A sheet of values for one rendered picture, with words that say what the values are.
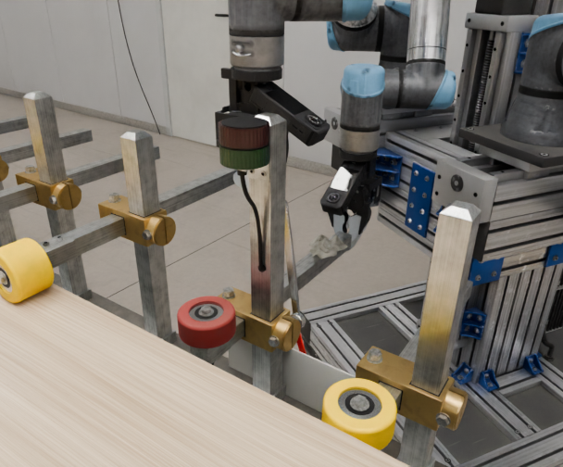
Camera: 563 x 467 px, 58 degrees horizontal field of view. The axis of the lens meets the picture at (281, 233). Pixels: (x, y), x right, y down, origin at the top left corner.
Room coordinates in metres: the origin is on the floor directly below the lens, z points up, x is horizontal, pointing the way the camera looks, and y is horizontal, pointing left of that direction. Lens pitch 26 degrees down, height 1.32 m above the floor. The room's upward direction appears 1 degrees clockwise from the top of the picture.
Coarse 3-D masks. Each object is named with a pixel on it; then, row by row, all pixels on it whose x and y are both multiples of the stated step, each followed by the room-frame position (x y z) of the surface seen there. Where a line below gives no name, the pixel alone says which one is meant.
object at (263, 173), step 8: (224, 120) 0.60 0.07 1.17; (232, 120) 0.60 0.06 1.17; (240, 120) 0.60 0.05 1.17; (248, 120) 0.60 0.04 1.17; (256, 120) 0.60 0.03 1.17; (264, 120) 0.60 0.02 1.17; (232, 128) 0.57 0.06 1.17; (240, 128) 0.57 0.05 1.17; (248, 128) 0.57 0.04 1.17; (264, 168) 0.61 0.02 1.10; (240, 176) 0.59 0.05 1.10; (248, 176) 0.62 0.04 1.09; (256, 176) 0.62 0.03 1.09; (264, 176) 0.61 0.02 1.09; (248, 200) 0.59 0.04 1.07; (256, 208) 0.60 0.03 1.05; (256, 216) 0.60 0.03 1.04; (256, 224) 0.61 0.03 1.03
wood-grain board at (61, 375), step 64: (0, 320) 0.56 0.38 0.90; (64, 320) 0.56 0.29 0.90; (0, 384) 0.44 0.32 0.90; (64, 384) 0.44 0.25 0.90; (128, 384) 0.44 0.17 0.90; (192, 384) 0.45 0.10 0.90; (0, 448) 0.35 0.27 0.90; (64, 448) 0.35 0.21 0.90; (128, 448) 0.35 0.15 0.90; (192, 448) 0.36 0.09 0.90; (256, 448) 0.36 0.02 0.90; (320, 448) 0.36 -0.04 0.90
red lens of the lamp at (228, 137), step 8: (224, 128) 0.57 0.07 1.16; (256, 128) 0.57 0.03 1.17; (264, 128) 0.58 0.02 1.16; (224, 136) 0.57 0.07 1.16; (232, 136) 0.56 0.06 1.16; (240, 136) 0.56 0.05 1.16; (248, 136) 0.56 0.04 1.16; (256, 136) 0.57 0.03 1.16; (264, 136) 0.58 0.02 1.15; (224, 144) 0.57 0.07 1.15; (232, 144) 0.57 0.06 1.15; (240, 144) 0.56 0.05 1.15; (248, 144) 0.56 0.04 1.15; (256, 144) 0.57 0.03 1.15; (264, 144) 0.58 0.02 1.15
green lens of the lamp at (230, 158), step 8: (224, 152) 0.57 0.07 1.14; (232, 152) 0.56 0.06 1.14; (240, 152) 0.56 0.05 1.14; (248, 152) 0.56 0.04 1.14; (256, 152) 0.57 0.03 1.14; (264, 152) 0.58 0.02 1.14; (224, 160) 0.57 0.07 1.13; (232, 160) 0.57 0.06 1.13; (240, 160) 0.56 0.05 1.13; (248, 160) 0.56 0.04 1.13; (256, 160) 0.57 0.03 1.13; (264, 160) 0.58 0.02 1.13; (232, 168) 0.57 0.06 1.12; (240, 168) 0.56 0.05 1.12; (248, 168) 0.56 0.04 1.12; (256, 168) 0.57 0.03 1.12
